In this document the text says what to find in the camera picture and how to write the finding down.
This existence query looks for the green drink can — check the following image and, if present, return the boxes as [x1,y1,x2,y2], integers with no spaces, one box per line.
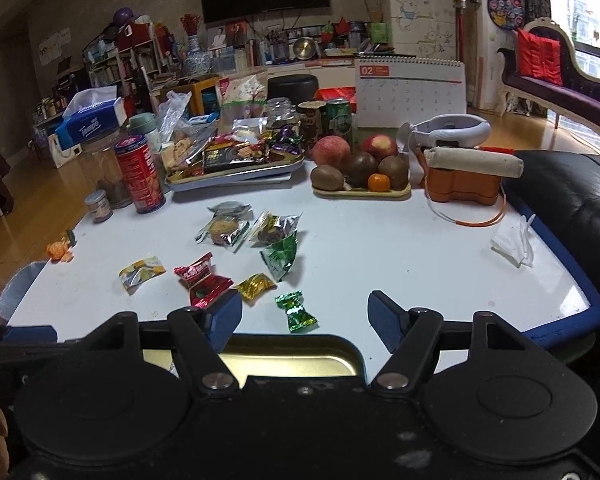
[324,98,354,147]

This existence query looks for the wall poster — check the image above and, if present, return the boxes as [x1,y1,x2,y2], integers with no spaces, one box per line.
[38,29,74,66]

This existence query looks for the clear packet with round pastry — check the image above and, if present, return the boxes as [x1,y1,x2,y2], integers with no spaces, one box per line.
[195,214,251,254]

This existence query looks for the desk calendar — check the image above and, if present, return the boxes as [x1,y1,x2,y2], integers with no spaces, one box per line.
[353,57,467,129]

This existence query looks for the black stool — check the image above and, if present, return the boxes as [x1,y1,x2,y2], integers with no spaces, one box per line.
[267,73,319,107]

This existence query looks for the clear plastic bag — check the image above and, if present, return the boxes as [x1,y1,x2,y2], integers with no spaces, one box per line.
[154,90,194,137]

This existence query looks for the red tin can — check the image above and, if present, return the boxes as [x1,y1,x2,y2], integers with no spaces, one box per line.
[114,135,167,215]

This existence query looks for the dark drink can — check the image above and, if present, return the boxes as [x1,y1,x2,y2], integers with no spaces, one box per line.
[297,101,327,151]

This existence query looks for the green candy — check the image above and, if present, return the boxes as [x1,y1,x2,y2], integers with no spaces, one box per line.
[274,290,319,333]

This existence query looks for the silver snack packet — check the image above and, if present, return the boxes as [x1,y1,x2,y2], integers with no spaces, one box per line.
[207,200,254,217]

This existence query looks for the beige rolled cloth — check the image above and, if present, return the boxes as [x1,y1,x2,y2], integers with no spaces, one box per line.
[424,147,525,180]

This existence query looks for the white neck massager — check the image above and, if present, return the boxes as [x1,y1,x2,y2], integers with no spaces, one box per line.
[399,113,491,152]

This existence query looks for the blue and white vase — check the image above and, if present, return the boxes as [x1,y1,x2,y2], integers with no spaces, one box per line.
[183,34,212,75]

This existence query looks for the red box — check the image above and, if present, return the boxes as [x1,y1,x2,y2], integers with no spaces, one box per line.
[313,87,359,106]

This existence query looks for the gold candy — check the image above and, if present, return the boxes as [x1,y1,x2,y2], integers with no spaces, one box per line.
[234,273,278,304]

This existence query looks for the red and green snack packet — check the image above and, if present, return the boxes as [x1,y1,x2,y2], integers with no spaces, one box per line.
[189,275,234,310]

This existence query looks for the crumpled white tissue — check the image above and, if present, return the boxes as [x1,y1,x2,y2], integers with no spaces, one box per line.
[490,214,536,267]

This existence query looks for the dark brown round fruit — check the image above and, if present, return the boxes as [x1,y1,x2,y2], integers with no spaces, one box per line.
[342,151,381,189]
[377,155,410,191]

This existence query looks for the red cushion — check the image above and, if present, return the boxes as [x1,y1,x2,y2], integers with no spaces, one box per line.
[517,29,564,87]

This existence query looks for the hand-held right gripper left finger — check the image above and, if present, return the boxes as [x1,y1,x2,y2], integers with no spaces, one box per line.
[82,290,243,392]

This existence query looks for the bookshelf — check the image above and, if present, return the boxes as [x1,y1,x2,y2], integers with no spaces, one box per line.
[82,22,167,97]

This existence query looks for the black leather sofa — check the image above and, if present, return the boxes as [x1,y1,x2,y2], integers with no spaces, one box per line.
[502,149,600,341]

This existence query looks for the round colourful wall decoration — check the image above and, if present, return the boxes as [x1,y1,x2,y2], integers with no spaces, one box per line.
[487,0,526,30]

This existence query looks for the gold metal tray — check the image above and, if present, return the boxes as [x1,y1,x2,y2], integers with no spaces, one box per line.
[140,332,367,387]

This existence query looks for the purple chaise longue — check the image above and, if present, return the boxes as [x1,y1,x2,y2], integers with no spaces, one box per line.
[497,16,600,142]

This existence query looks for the red flowers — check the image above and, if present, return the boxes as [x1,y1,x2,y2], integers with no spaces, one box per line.
[179,13,204,37]

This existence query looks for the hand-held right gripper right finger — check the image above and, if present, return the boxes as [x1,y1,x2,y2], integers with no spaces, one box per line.
[367,290,531,394]

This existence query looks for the snack bag with tree print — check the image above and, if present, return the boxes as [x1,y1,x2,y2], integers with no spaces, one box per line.
[217,72,270,127]

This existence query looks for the brown kiwi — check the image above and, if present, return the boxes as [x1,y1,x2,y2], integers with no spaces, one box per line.
[310,164,351,192]

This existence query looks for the yellow and white snack packet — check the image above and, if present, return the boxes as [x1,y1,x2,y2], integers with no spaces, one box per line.
[118,255,167,295]

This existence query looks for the pale green mug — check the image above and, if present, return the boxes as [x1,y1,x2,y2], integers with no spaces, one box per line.
[128,112,162,154]

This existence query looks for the white cabinet with cartoon stickers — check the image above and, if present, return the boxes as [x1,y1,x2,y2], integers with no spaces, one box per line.
[379,0,462,59]

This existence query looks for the orange box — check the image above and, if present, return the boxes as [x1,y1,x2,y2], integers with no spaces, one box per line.
[422,148,501,207]

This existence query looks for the pile of assorted snacks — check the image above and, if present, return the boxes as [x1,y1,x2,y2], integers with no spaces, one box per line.
[160,125,303,181]

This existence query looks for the blue table edge cover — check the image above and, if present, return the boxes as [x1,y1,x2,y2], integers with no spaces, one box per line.
[510,195,600,348]

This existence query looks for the pink peach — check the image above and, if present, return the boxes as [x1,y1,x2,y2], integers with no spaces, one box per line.
[359,133,399,161]
[311,135,352,169]

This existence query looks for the tall glass jar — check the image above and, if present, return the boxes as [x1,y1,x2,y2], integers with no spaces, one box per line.
[80,135,133,210]

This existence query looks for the beige fruit tray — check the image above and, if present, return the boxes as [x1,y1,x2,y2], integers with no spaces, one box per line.
[310,181,412,202]

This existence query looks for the clear glass jar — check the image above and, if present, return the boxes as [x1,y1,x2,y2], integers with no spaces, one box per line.
[265,97,301,131]

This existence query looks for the small lidded jar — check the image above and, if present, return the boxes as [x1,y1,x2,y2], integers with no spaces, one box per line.
[84,189,115,224]

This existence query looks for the orange peel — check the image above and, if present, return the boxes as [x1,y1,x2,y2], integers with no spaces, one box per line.
[46,239,76,264]

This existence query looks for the bin with plastic bag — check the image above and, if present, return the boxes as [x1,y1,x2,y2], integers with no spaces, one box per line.
[0,260,49,322]

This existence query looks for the blue tissue box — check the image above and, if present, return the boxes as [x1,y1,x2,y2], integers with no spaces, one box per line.
[55,85,129,151]

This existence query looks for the clear packet with brown cookie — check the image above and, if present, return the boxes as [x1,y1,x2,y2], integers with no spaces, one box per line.
[250,211,303,249]

